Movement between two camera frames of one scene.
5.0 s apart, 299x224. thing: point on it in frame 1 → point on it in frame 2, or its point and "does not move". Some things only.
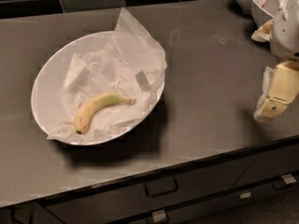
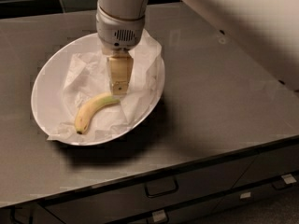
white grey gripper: (286, 35) → (119, 35)
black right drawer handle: (281, 185) does not move
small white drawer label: (245, 195) does not move
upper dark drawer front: (124, 199) does not move
